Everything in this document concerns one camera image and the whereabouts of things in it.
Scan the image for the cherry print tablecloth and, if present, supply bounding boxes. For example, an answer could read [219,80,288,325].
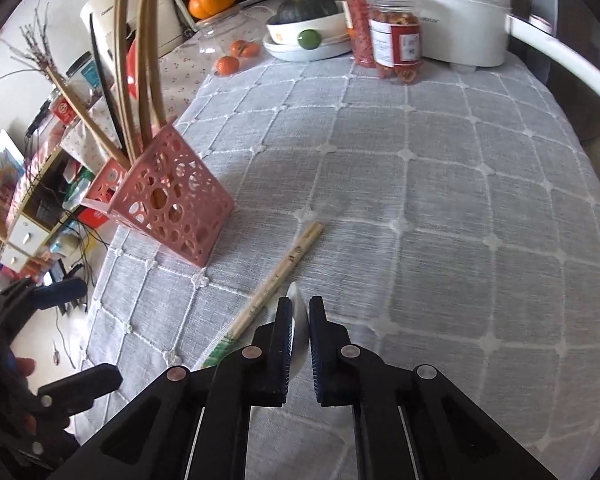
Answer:
[60,5,276,166]

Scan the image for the black chopstick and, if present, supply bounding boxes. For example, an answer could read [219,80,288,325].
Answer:
[88,11,133,160]

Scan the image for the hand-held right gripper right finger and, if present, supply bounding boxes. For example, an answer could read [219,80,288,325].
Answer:
[307,296,556,480]

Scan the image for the pink perforated utensil holder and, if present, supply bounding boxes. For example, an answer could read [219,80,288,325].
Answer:
[80,125,236,268]

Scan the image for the wooden shelf with white drawers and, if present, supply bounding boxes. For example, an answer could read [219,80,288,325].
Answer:
[0,130,111,281]

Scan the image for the clear jar with red label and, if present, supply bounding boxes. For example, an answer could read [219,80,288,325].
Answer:
[50,87,81,126]

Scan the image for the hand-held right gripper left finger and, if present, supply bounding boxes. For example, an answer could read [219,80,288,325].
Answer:
[47,296,296,480]

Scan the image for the clear container with black lid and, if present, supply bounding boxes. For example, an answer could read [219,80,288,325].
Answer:
[65,52,106,101]

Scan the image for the glass jar with bamboo lid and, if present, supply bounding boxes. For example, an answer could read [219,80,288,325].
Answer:
[195,7,276,78]

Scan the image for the white spoon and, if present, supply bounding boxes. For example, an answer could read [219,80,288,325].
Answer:
[285,281,312,351]

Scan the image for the grey quilted tablecloth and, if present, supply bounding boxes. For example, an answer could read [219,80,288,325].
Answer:
[72,5,600,480]

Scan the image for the vase of bare branches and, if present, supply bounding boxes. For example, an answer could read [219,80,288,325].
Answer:
[0,2,61,91]

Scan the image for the red spoon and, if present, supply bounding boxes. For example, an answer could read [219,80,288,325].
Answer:
[126,35,146,108]

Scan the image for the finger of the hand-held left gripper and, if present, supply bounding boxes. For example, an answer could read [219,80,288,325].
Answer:
[36,364,124,416]
[0,278,89,333]

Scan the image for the white electric cooking pot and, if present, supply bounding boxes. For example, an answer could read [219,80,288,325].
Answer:
[362,0,600,111]

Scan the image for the dark green kabocha squash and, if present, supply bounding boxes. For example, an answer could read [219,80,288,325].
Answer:
[277,0,342,28]

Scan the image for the large orange with stem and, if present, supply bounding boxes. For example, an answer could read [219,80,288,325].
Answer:
[187,0,237,21]

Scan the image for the short plastic jar dried fruit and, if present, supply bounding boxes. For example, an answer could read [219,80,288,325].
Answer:
[367,0,425,86]

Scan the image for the white bowl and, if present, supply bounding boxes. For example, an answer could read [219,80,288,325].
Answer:
[266,10,352,47]

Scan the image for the black cables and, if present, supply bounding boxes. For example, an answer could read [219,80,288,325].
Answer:
[50,210,111,321]

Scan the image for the tall plastic jar red berries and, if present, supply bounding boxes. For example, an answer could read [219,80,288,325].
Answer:
[336,0,387,68]

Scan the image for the white dish with green knob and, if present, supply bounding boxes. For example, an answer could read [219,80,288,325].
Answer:
[262,29,355,63]

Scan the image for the person's left hand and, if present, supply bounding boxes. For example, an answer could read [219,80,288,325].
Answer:
[10,356,43,438]

